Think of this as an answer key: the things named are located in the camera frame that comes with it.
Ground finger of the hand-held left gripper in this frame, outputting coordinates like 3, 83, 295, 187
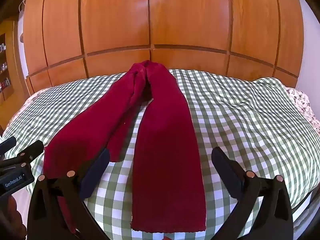
0, 140, 45, 170
0, 136, 17, 157

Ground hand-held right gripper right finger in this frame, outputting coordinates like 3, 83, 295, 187
211, 147, 294, 240

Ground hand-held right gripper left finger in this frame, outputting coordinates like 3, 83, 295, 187
27, 148, 111, 240

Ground green checked blanket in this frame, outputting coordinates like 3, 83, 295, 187
1, 69, 312, 240

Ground person's left hand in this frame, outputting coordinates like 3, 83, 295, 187
7, 194, 27, 239

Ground dark red knit pants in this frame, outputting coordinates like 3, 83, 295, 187
44, 60, 207, 233

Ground wooden wall shelf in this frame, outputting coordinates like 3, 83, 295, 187
0, 20, 31, 108

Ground wooden wardrobe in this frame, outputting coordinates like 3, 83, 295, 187
19, 0, 306, 95

